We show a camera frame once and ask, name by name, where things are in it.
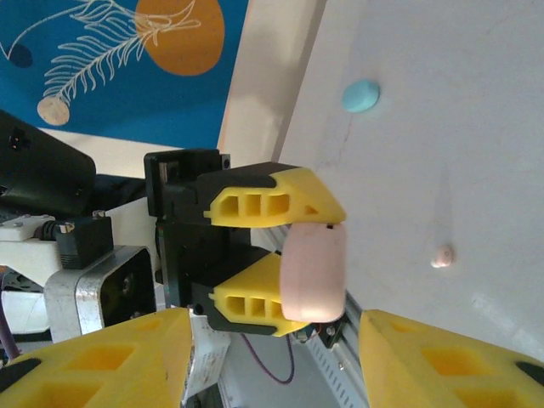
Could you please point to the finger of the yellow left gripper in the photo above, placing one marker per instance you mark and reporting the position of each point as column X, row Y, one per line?
column 314, row 200
column 255, row 289

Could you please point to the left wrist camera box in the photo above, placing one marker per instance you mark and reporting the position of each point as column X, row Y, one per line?
column 85, row 297

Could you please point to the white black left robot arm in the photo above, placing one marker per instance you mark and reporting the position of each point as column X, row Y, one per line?
column 42, row 170

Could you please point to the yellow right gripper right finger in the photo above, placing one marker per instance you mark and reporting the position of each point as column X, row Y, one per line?
column 404, row 353

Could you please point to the white printed label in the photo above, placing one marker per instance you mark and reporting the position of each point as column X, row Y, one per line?
column 208, row 357

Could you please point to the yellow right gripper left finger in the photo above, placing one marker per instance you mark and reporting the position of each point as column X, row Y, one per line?
column 140, row 340

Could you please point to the light blue earbud charging case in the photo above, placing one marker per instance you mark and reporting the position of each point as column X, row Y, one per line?
column 360, row 96

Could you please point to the black controller board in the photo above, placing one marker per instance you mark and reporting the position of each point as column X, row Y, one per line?
column 323, row 333

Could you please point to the pink earbud charging case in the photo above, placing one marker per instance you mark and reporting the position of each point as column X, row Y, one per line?
column 314, row 272

